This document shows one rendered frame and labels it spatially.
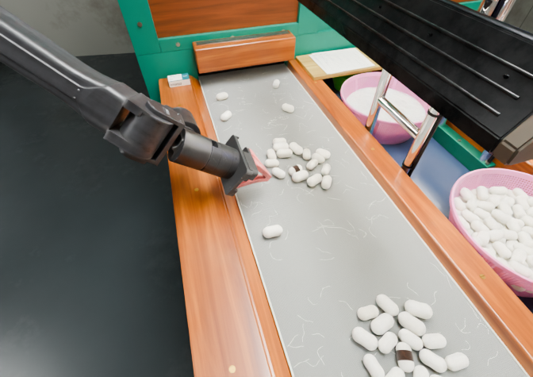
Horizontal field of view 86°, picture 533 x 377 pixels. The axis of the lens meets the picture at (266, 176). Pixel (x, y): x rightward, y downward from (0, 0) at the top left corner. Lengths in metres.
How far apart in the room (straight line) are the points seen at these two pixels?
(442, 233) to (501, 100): 0.34
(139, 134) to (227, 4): 0.59
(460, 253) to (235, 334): 0.38
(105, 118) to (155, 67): 0.54
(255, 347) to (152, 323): 0.91
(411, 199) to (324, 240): 0.19
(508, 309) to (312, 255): 0.29
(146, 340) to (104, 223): 0.63
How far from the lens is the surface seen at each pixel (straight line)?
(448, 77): 0.32
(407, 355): 0.48
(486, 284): 0.58
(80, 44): 3.36
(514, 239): 0.70
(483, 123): 0.29
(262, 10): 0.97
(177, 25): 0.93
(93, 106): 0.44
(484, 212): 0.70
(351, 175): 0.65
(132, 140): 0.43
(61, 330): 1.46
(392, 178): 0.64
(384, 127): 0.80
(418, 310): 0.51
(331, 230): 0.55
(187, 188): 0.59
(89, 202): 1.78
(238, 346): 0.44
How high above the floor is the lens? 1.20
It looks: 47 degrees down
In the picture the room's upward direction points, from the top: straight up
